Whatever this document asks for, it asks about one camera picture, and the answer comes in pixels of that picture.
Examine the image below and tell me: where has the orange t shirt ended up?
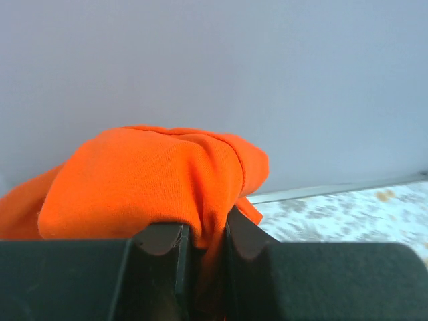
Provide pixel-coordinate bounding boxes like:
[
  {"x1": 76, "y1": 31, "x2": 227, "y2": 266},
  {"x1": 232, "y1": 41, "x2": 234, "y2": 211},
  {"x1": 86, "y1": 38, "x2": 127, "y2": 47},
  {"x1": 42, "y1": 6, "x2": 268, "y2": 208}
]
[{"x1": 1, "y1": 126, "x2": 269, "y2": 319}]

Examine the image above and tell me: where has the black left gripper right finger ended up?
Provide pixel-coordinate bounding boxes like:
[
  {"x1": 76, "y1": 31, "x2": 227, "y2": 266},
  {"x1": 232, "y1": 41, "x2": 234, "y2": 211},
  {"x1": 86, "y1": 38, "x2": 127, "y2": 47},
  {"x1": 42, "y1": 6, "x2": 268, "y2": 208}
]
[{"x1": 225, "y1": 208, "x2": 427, "y2": 320}]

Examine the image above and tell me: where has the floral table mat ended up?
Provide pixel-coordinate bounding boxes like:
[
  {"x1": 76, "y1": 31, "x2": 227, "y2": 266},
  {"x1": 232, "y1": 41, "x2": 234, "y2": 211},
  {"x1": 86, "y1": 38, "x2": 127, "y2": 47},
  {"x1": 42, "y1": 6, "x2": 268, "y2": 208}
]
[{"x1": 256, "y1": 181, "x2": 427, "y2": 262}]

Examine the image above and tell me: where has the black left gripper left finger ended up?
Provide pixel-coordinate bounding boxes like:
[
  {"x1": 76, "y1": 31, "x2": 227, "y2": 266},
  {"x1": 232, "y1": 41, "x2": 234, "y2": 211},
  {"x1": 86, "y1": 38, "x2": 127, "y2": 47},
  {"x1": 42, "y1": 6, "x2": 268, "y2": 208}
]
[{"x1": 1, "y1": 223, "x2": 191, "y2": 320}]

